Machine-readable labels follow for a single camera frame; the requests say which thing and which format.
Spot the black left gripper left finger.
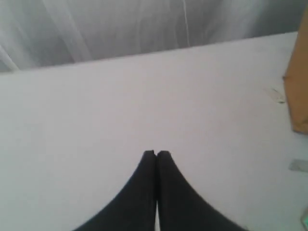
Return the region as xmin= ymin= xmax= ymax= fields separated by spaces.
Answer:
xmin=78 ymin=151 xmax=156 ymax=231

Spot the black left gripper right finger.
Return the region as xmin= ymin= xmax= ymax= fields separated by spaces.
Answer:
xmin=156 ymin=151 xmax=244 ymax=231

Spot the brown paper shopping bag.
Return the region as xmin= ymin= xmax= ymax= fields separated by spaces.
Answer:
xmin=282 ymin=23 xmax=308 ymax=134

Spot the small blue white milk carton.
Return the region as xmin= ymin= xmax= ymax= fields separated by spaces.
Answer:
xmin=301 ymin=216 xmax=308 ymax=231

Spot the white backdrop curtain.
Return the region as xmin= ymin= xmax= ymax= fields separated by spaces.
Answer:
xmin=0 ymin=0 xmax=308 ymax=72

